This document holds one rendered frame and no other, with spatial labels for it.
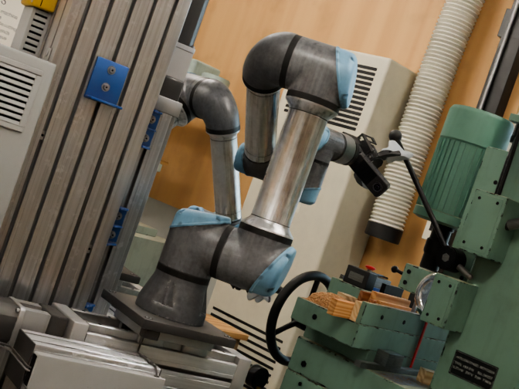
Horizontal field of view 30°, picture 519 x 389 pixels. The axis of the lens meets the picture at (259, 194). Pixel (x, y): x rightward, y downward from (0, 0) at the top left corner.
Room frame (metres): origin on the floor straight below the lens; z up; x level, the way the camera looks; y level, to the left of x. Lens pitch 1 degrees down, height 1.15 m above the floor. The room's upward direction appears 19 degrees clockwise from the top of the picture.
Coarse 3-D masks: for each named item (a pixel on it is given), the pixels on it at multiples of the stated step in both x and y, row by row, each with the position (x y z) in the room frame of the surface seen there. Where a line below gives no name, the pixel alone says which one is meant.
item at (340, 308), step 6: (336, 300) 2.31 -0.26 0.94; (342, 300) 2.33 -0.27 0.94; (330, 306) 2.31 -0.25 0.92; (336, 306) 2.31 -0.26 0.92; (342, 306) 2.32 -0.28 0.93; (348, 306) 2.34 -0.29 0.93; (330, 312) 2.31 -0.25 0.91; (336, 312) 2.31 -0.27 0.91; (342, 312) 2.33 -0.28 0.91; (348, 312) 2.35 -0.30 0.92; (348, 318) 2.35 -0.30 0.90
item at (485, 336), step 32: (512, 192) 2.33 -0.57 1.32; (512, 256) 2.29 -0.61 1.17; (480, 288) 2.32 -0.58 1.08; (512, 288) 2.27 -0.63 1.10; (480, 320) 2.30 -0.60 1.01; (512, 320) 2.25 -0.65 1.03; (448, 352) 2.34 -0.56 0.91; (480, 352) 2.29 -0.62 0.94; (512, 352) 2.23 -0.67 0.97; (448, 384) 2.32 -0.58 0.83; (512, 384) 2.22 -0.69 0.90
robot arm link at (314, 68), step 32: (288, 64) 1.99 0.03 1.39; (320, 64) 1.97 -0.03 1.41; (352, 64) 1.98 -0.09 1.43; (288, 96) 2.00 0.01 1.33; (320, 96) 1.97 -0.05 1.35; (288, 128) 1.99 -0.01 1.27; (320, 128) 2.00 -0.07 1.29; (288, 160) 1.98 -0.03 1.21; (288, 192) 1.98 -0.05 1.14; (256, 224) 1.97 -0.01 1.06; (288, 224) 2.00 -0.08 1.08; (224, 256) 1.97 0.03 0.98; (256, 256) 1.96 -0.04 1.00; (288, 256) 1.97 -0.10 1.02; (256, 288) 1.97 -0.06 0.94
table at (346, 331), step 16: (304, 304) 2.45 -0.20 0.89; (304, 320) 2.44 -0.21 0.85; (320, 320) 2.41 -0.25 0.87; (336, 320) 2.37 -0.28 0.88; (336, 336) 2.36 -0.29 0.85; (352, 336) 2.33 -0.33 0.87; (368, 336) 2.37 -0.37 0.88; (384, 336) 2.41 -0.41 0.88; (400, 336) 2.46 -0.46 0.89; (416, 336) 2.52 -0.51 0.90; (400, 352) 2.48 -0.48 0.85; (432, 352) 2.59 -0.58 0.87
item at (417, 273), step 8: (408, 264) 2.56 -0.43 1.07; (408, 272) 2.55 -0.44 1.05; (416, 272) 2.54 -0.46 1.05; (424, 272) 2.52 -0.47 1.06; (432, 272) 2.51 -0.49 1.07; (400, 280) 2.57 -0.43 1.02; (408, 280) 2.55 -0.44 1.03; (416, 280) 2.53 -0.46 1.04; (400, 288) 2.56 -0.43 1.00; (408, 288) 2.55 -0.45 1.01
